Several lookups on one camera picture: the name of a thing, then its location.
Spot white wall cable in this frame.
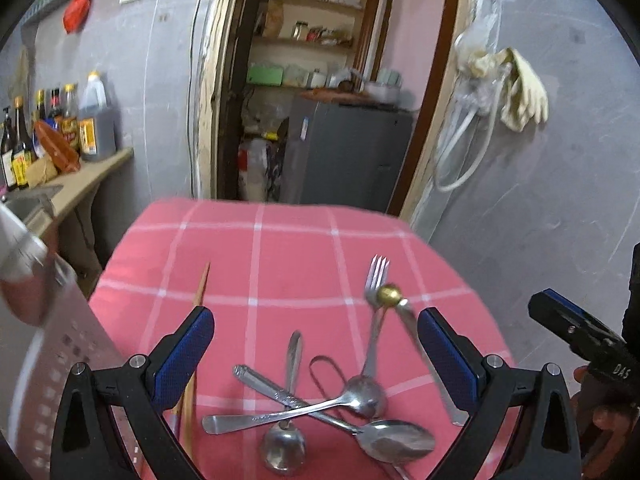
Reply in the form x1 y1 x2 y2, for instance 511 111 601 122
187 0 207 197

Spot brown paper bag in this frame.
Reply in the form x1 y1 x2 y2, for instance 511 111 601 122
25 156 60 188

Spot perforated metal utensil holder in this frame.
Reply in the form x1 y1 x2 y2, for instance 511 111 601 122
0 205 146 480

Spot person's right hand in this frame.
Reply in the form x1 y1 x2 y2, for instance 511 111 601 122
570 366 640 471

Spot small metal spoon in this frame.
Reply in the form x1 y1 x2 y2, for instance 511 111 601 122
202 375 388 435

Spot pink checked tablecloth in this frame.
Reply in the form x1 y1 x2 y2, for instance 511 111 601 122
87 197 521 480

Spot small metal ladle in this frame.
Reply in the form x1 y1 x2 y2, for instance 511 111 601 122
260 330 307 475

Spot metal sink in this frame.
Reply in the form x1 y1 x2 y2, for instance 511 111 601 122
0 185 63 223

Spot large metal spoon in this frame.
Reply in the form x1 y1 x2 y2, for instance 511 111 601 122
232 364 436 463

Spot wooden shelf unit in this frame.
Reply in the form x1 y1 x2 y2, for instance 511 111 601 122
247 0 386 91

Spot gold-knobbed metal utensil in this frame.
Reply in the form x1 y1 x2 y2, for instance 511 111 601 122
375 284 468 427

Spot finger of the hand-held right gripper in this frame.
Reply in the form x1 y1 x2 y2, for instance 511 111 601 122
529 289 627 362

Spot wooden chopstick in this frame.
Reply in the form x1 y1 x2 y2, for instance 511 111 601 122
172 280 206 461
180 261 211 456

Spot green box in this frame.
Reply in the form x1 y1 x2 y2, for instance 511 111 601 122
247 62 283 86

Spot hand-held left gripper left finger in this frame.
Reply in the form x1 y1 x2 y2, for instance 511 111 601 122
50 305 216 480

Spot grey refrigerator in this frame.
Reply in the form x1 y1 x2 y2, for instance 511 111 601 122
282 97 416 213

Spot white sack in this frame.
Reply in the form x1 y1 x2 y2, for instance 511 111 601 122
237 137 271 202

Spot clear plastic bag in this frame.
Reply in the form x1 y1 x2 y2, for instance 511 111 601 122
452 0 501 111

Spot metal pot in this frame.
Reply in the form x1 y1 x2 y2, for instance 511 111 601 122
364 80 402 107

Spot large dark vinegar jug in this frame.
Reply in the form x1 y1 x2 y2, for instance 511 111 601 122
79 71 117 162

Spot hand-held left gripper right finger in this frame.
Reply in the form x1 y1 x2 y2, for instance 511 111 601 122
416 306 583 480

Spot cream rubber gloves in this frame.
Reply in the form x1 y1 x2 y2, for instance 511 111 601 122
470 47 549 133

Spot red hanging cloth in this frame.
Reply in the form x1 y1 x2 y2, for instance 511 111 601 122
63 0 98 35

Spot metal fork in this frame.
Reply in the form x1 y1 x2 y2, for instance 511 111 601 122
362 255 393 381

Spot red snack packet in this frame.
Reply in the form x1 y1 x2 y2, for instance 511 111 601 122
34 121 81 173

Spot white hose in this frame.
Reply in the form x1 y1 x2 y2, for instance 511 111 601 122
432 72 503 193

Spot wooden door frame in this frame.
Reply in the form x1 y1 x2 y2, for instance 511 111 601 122
197 0 488 221

